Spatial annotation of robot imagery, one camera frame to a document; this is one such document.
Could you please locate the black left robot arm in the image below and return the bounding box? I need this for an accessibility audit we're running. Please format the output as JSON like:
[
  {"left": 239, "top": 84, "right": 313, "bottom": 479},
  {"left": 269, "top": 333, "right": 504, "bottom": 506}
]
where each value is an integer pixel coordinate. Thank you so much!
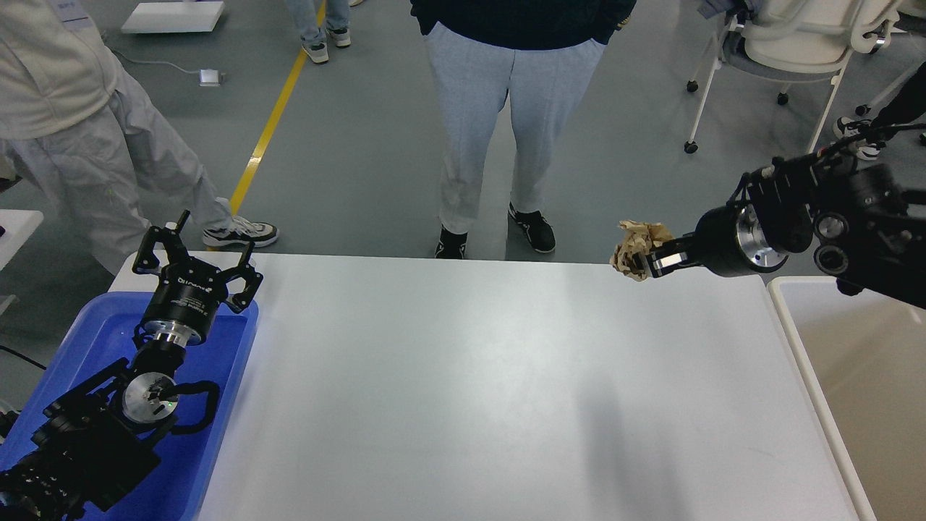
[{"left": 2, "top": 211, "right": 263, "bottom": 520}]

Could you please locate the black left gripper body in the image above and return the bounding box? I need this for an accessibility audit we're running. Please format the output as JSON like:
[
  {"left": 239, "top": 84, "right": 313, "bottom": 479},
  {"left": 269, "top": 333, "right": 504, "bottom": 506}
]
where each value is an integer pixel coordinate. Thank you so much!
[{"left": 140, "top": 260, "right": 227, "bottom": 345}]

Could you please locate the person in grey sweatpants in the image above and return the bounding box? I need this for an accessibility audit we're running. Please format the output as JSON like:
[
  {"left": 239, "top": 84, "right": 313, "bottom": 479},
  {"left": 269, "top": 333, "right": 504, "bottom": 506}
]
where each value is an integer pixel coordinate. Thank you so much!
[{"left": 408, "top": 0, "right": 637, "bottom": 261}]

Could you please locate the seated person leg and sneaker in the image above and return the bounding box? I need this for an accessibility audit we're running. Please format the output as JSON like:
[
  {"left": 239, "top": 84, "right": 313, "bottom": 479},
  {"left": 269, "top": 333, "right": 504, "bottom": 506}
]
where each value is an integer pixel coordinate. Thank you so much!
[{"left": 831, "top": 63, "right": 925, "bottom": 161}]

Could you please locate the grey power adapter with cable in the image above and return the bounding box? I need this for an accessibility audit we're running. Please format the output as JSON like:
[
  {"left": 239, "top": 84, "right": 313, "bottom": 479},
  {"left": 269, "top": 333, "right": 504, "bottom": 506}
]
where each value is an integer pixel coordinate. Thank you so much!
[{"left": 110, "top": 48, "right": 224, "bottom": 87}]

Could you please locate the white side table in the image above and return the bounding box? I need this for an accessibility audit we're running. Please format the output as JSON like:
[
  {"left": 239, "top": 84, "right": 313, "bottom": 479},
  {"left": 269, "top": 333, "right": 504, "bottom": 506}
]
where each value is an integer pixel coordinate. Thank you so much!
[{"left": 1, "top": 208, "right": 44, "bottom": 270}]

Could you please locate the white plastic bin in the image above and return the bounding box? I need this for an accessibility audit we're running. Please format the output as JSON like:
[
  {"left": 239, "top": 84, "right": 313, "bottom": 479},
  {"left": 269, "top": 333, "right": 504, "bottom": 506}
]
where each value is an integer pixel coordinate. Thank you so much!
[{"left": 768, "top": 276, "right": 925, "bottom": 520}]

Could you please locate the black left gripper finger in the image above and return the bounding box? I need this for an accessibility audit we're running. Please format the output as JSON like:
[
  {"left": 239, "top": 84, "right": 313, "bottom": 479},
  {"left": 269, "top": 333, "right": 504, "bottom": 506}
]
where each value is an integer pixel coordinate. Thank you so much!
[
  {"left": 132, "top": 211, "right": 192, "bottom": 276},
  {"left": 219, "top": 242, "right": 263, "bottom": 314}
]

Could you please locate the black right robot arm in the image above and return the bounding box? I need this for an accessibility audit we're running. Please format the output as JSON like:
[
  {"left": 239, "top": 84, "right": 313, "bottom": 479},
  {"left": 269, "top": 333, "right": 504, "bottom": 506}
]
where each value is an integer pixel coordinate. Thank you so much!
[{"left": 629, "top": 129, "right": 925, "bottom": 308}]

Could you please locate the person in white coverall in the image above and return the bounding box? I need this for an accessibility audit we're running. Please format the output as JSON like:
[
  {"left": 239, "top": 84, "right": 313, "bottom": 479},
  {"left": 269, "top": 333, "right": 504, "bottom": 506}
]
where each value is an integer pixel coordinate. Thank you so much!
[{"left": 1, "top": 1, "right": 280, "bottom": 274}]

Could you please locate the white flat board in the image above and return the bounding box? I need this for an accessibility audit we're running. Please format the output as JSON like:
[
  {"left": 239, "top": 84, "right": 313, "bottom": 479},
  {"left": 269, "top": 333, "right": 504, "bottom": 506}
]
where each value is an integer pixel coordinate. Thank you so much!
[{"left": 120, "top": 1, "right": 226, "bottom": 34}]

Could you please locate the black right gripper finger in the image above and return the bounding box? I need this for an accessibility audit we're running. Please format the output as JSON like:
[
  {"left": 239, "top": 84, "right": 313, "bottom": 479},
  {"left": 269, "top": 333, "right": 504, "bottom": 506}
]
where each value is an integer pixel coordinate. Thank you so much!
[
  {"left": 641, "top": 250, "right": 701, "bottom": 280},
  {"left": 651, "top": 233, "right": 697, "bottom": 254}
]

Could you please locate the brown paper ball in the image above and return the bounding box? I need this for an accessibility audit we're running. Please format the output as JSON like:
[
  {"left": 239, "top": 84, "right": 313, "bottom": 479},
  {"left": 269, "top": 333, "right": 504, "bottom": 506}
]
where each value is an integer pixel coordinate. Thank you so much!
[{"left": 609, "top": 220, "right": 675, "bottom": 281}]

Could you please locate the person in jeans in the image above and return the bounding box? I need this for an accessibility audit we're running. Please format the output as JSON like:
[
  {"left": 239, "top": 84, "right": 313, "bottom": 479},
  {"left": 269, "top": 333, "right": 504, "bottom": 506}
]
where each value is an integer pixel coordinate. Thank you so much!
[{"left": 284, "top": 1, "right": 352, "bottom": 64}]

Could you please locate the blue plastic bin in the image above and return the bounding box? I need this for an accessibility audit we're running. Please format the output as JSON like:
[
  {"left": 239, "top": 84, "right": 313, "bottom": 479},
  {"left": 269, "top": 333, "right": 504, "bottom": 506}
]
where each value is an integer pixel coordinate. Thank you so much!
[{"left": 0, "top": 290, "right": 260, "bottom": 521}]

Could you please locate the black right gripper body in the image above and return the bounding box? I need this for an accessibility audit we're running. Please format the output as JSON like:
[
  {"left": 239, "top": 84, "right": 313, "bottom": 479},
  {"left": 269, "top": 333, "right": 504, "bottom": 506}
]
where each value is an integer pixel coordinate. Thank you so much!
[{"left": 691, "top": 204, "right": 789, "bottom": 277}]

